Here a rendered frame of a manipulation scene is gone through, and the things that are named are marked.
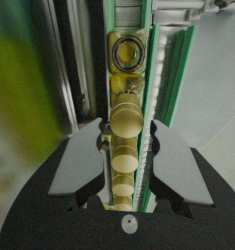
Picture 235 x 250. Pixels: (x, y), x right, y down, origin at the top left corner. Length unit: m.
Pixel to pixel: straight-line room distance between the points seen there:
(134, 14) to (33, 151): 0.36
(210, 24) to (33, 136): 0.59
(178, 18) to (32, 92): 0.35
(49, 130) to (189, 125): 0.60
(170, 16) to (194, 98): 0.34
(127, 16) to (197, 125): 0.54
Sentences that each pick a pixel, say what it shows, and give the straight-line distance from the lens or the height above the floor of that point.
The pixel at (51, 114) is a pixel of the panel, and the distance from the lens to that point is 0.23.
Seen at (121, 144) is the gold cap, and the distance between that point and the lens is 0.15.
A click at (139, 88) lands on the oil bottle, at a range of 0.18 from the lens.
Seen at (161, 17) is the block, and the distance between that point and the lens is 0.39.
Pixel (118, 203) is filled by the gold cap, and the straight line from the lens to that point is 0.24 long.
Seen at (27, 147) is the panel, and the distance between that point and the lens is 0.19.
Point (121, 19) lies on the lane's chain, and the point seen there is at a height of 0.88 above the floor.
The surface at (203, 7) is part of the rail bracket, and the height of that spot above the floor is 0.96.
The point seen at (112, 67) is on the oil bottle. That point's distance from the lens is 0.18.
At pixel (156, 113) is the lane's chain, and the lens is 0.44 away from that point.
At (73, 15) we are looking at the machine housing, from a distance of 0.50.
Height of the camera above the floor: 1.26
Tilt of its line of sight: 58 degrees down
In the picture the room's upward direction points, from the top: 174 degrees counter-clockwise
